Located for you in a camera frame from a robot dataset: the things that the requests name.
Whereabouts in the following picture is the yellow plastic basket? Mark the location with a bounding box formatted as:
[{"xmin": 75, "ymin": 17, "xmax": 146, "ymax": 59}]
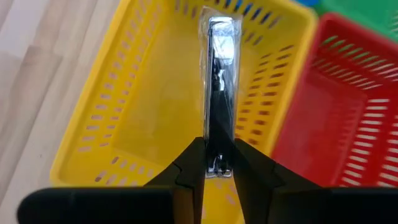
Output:
[{"xmin": 49, "ymin": 0, "xmax": 318, "ymax": 224}]

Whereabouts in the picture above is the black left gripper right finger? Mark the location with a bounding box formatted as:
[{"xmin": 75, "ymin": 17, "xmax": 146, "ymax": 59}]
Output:
[{"xmin": 233, "ymin": 138, "xmax": 398, "ymax": 224}]

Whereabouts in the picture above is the red plastic basket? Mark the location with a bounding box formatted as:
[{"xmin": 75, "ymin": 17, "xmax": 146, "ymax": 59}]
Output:
[{"xmin": 270, "ymin": 12, "xmax": 398, "ymax": 189}]

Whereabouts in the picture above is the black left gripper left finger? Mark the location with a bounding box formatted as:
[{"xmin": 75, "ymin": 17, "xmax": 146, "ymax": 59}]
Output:
[{"xmin": 17, "ymin": 136, "xmax": 206, "ymax": 224}]

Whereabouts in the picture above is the blue plastic basket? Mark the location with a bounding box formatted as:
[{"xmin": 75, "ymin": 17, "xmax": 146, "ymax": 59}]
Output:
[{"xmin": 294, "ymin": 0, "xmax": 320, "ymax": 7}]

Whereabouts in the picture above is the green plastic basket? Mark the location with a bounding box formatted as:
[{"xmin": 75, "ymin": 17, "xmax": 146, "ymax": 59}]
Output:
[{"xmin": 313, "ymin": 0, "xmax": 398, "ymax": 43}]

